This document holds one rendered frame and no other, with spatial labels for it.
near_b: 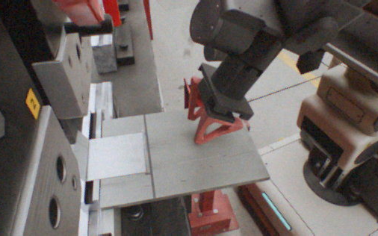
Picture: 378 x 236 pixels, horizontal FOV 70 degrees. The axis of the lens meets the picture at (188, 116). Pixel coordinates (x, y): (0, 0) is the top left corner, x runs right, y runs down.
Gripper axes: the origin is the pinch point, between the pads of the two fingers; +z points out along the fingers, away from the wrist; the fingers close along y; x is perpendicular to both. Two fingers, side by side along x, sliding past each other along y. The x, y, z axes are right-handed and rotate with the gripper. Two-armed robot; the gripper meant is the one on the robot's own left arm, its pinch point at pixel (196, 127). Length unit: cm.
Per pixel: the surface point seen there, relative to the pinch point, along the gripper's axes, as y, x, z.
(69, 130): 5.6, -19.5, 0.5
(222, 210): -26, 63, 69
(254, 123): -88, 106, 58
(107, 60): -42.0, -9.1, 18.5
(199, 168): 5.8, 1.0, 3.3
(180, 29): -231, 84, 70
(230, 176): 8.3, 4.8, 1.1
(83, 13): 11.5, -22.2, -17.0
